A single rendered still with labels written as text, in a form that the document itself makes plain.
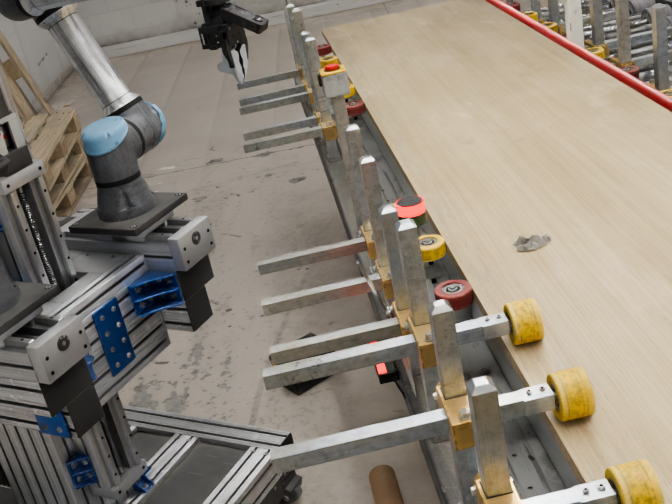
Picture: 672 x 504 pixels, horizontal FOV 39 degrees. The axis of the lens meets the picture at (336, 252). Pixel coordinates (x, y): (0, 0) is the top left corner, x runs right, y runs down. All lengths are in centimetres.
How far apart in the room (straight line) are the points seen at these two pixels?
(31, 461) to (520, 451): 133
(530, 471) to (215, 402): 180
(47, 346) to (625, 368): 114
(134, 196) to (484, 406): 136
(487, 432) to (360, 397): 207
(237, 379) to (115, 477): 111
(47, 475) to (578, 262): 149
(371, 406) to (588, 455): 183
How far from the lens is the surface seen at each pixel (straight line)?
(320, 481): 301
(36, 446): 262
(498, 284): 201
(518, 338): 176
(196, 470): 285
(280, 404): 340
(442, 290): 201
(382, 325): 200
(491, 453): 131
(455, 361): 152
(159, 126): 252
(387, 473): 286
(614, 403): 163
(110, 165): 238
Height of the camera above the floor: 186
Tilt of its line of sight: 25 degrees down
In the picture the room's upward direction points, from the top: 12 degrees counter-clockwise
